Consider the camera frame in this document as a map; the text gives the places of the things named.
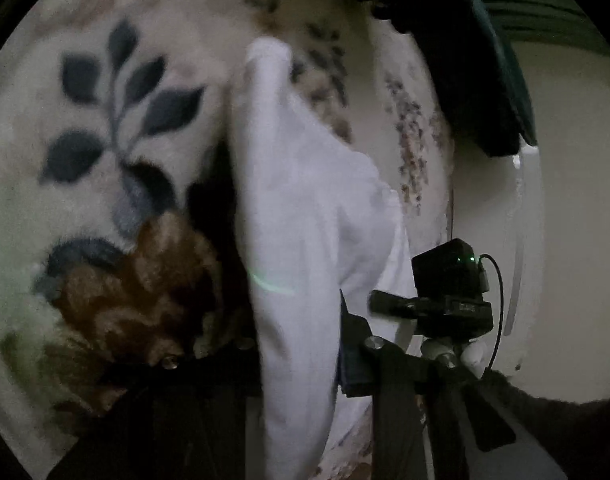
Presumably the dark green quilt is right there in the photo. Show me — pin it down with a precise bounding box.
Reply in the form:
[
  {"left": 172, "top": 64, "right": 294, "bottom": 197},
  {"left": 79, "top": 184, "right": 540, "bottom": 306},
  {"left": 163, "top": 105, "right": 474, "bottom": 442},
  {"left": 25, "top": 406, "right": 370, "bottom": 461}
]
[{"left": 465, "top": 0, "right": 610, "bottom": 68}]

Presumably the person's right forearm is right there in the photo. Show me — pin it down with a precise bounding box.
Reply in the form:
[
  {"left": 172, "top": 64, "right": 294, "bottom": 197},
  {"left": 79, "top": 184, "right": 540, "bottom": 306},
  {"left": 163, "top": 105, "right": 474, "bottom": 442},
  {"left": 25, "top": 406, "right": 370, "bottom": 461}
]
[{"left": 477, "top": 367, "right": 610, "bottom": 480}]

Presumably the white headboard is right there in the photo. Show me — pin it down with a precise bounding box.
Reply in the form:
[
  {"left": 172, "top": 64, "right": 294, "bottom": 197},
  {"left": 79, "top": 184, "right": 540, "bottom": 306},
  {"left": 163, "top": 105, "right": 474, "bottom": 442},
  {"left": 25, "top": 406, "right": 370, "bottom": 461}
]
[{"left": 447, "top": 142, "right": 546, "bottom": 378}]

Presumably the floral bed sheet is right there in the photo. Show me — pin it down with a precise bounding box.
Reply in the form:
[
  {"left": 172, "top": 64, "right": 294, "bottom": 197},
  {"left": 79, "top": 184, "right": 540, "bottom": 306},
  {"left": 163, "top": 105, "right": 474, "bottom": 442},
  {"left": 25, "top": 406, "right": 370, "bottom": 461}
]
[{"left": 0, "top": 0, "right": 456, "bottom": 480}]

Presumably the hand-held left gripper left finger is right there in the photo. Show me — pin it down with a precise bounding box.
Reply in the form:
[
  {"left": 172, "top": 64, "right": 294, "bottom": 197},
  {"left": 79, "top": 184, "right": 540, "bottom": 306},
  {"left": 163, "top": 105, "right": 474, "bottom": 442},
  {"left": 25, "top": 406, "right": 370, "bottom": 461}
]
[{"left": 48, "top": 337, "right": 263, "bottom": 480}]

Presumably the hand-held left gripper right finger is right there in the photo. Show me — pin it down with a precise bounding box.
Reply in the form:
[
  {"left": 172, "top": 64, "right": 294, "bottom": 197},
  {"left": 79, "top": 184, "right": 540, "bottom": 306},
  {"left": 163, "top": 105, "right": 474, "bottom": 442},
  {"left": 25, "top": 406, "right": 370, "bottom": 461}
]
[{"left": 336, "top": 291, "right": 568, "bottom": 480}]

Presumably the white t-shirt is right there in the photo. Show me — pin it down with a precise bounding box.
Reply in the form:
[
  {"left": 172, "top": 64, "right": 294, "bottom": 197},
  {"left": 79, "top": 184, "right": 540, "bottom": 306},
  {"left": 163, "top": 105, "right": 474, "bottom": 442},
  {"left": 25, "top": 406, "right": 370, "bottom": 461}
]
[{"left": 230, "top": 37, "right": 418, "bottom": 480}]

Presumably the black cable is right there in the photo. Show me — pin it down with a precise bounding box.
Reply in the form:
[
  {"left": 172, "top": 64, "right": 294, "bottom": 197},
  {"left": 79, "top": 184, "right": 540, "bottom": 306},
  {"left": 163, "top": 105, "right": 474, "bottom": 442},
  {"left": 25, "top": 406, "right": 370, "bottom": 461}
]
[{"left": 477, "top": 254, "right": 506, "bottom": 378}]

